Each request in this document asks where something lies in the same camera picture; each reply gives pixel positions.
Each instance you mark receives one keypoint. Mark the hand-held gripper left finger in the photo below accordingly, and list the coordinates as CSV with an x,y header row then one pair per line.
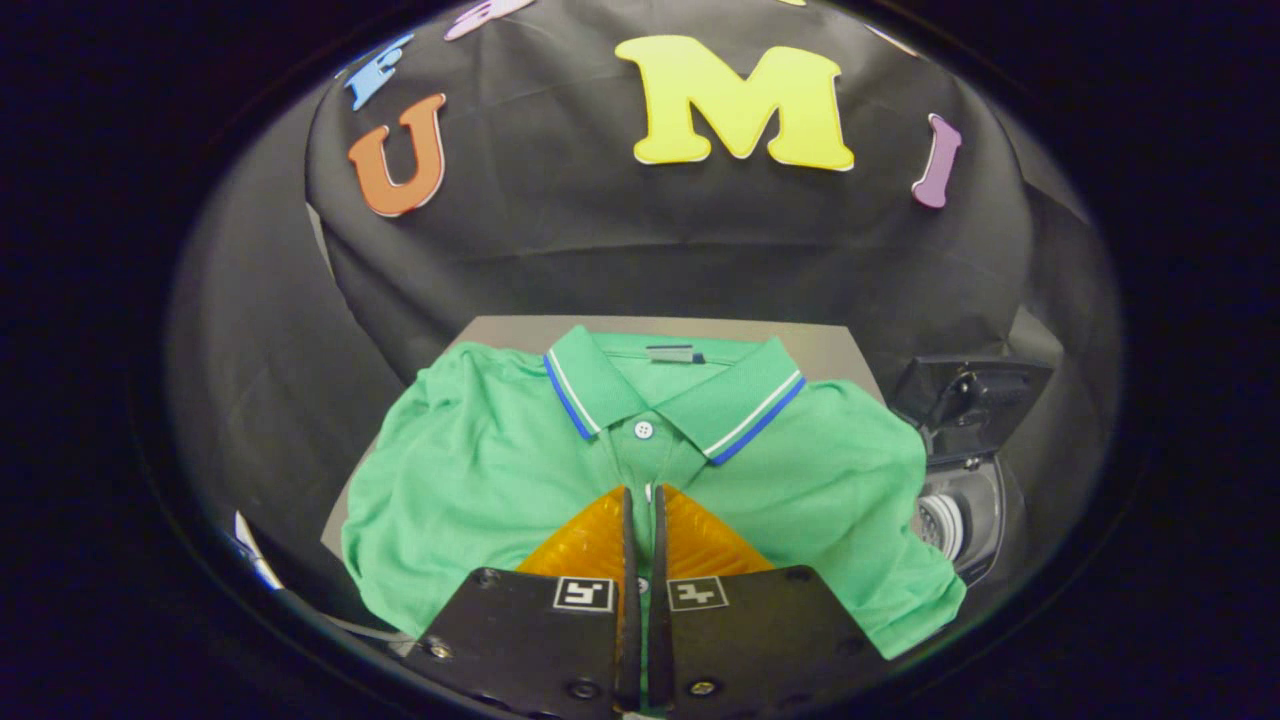
x,y
630,650

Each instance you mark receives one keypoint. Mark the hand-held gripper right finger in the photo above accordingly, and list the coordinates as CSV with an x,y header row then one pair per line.
x,y
660,650

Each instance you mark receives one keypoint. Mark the green polo shirt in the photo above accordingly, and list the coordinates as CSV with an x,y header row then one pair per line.
x,y
480,470

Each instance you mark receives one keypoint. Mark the white and blue object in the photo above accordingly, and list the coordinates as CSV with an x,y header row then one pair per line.
x,y
255,555

